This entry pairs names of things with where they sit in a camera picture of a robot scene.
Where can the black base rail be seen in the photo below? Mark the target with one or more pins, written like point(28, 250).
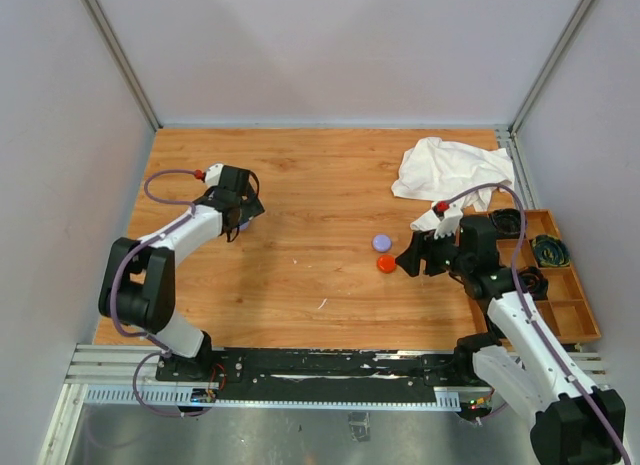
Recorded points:
point(314, 376)

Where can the orange charging case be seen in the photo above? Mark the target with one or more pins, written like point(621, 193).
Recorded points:
point(386, 263)

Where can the purple earbud charging case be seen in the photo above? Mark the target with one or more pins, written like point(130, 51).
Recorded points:
point(381, 243)

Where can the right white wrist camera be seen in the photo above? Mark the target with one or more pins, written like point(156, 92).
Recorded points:
point(449, 223)

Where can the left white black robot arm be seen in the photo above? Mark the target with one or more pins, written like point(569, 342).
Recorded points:
point(138, 292)

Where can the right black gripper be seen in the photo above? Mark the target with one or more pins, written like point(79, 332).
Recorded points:
point(422, 246)

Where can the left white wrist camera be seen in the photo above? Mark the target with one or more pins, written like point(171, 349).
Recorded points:
point(213, 174)

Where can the white crumpled cloth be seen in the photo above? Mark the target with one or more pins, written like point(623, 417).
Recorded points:
point(435, 170)

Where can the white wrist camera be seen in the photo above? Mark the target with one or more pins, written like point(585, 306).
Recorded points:
point(449, 223)
point(213, 174)

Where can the wooden compartment tray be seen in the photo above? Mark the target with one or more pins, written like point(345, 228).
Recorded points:
point(544, 265)

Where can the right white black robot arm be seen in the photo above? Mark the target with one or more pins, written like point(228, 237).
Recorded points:
point(571, 420)

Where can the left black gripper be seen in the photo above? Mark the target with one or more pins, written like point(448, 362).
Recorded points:
point(251, 208)

